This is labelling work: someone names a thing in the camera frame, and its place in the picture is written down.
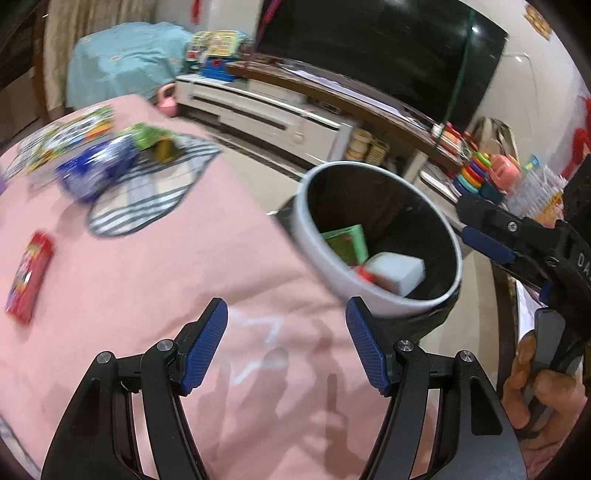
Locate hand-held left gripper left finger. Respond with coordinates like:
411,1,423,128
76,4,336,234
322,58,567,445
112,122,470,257
41,298,229,480

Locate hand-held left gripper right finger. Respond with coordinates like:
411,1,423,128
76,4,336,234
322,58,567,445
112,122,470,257
345,296,527,480

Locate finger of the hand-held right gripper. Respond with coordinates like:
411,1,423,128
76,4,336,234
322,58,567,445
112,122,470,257
456,194,561,278

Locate black white-rimmed bin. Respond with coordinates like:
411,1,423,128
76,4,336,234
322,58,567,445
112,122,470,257
272,161,464,342

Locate white box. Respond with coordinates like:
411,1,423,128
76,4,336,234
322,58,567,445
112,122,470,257
365,251,426,297

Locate green box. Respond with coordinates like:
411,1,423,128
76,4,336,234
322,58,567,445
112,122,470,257
321,224,370,267

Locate person's right hand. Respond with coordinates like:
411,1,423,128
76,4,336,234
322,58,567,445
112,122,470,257
501,330,591,450

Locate clear plastic rack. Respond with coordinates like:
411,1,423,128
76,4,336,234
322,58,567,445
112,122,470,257
505,161,568,227

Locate pink toy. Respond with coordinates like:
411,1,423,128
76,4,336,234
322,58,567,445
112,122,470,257
480,154,522,204

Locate brown bag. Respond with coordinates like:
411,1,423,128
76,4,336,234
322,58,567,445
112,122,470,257
468,115,518,160

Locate red toy phone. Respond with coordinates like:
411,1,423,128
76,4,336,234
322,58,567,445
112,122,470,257
434,121,465,153

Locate wicker holder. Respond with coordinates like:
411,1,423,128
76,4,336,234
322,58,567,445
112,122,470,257
369,141,391,167

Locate stacked yellow jars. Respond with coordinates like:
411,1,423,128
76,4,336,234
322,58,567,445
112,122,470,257
346,128,372,162

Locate red snack box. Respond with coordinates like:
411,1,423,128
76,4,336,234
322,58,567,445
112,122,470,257
6,231,55,324

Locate olive yellow packet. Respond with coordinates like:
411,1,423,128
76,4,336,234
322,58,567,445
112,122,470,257
152,138,178,163

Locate blue snack packet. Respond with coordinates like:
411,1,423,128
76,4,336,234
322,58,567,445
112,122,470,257
55,138,139,204

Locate green snack packet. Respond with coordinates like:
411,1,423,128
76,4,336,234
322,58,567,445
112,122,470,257
117,122,174,151

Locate black flat television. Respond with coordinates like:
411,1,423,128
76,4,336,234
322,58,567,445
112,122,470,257
254,0,509,134

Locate white television cabinet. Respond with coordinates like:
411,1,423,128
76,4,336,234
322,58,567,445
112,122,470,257
174,60,467,204

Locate pink kettlebell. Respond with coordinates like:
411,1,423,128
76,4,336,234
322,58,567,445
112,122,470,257
154,84,180,116

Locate colourful flat packet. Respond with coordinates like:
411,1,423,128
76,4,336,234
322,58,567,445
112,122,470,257
0,105,116,178

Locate blue toy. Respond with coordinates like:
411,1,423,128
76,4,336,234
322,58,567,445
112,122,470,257
201,55,232,80

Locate light blue cloth cover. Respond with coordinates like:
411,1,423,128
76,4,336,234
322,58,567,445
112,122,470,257
66,22,195,109

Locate colourful toy board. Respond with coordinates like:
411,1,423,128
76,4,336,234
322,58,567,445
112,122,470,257
185,30,254,63

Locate stacking ring toy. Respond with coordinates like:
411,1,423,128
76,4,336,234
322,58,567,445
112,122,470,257
455,152,495,197

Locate red wall decoration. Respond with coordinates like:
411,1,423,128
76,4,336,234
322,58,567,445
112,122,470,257
570,97,591,176

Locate orange wall sticker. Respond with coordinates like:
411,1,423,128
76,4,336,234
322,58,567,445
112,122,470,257
524,2,555,40

